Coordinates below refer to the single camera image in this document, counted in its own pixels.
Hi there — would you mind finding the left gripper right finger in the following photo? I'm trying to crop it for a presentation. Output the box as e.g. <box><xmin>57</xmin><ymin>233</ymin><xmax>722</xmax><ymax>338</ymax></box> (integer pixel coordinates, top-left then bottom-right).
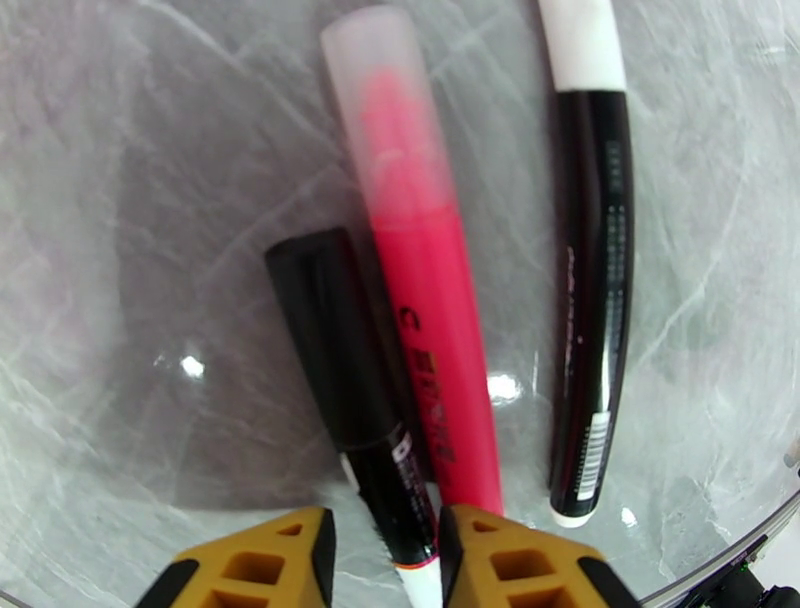
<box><xmin>438</xmin><ymin>504</ymin><xmax>643</xmax><ymax>608</ymax></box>

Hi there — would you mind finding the black marker black cap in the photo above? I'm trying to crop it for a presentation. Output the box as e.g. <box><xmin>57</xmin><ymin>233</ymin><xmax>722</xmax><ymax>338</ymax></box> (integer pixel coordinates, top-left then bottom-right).
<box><xmin>264</xmin><ymin>226</ymin><xmax>446</xmax><ymax>608</ymax></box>

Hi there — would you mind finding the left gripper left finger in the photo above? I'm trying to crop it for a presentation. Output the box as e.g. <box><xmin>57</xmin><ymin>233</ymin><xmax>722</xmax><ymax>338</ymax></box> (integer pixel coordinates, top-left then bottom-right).
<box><xmin>134</xmin><ymin>505</ymin><xmax>338</xmax><ymax>608</ymax></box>

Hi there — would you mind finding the black pen white cap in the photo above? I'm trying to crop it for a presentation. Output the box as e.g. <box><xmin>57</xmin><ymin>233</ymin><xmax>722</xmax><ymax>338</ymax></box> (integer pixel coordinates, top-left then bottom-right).
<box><xmin>537</xmin><ymin>0</ymin><xmax>636</xmax><ymax>530</ymax></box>

